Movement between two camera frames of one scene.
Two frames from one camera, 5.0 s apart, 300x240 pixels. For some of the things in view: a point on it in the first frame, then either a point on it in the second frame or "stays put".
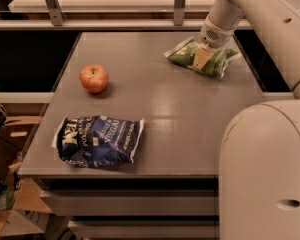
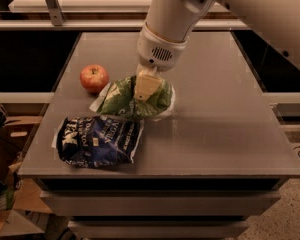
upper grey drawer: (133, 203) stays put
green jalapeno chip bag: (215, 63) -> (119, 99)
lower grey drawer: (146, 229) stays put
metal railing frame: (56, 23) stays put
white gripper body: (215, 36) -> (157, 51)
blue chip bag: (98, 141) stays put
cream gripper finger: (203, 55) -> (147, 81)
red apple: (94, 78) stays put
